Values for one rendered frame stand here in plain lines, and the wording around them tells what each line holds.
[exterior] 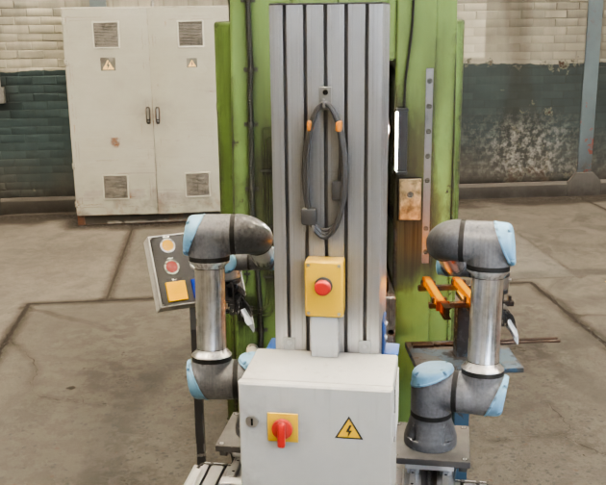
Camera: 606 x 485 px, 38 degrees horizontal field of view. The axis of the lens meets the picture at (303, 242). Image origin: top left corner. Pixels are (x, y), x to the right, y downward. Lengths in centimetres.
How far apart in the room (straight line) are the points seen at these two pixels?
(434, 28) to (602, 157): 690
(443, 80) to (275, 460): 199
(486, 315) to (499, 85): 745
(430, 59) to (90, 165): 569
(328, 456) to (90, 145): 701
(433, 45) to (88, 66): 555
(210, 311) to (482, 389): 78
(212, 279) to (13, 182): 723
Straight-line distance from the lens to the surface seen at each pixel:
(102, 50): 864
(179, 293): 329
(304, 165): 194
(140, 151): 868
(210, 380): 252
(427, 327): 375
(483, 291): 238
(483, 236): 235
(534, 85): 987
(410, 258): 365
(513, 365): 340
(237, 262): 283
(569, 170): 1016
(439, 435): 251
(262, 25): 349
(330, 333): 202
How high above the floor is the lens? 200
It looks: 15 degrees down
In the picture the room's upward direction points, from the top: 1 degrees counter-clockwise
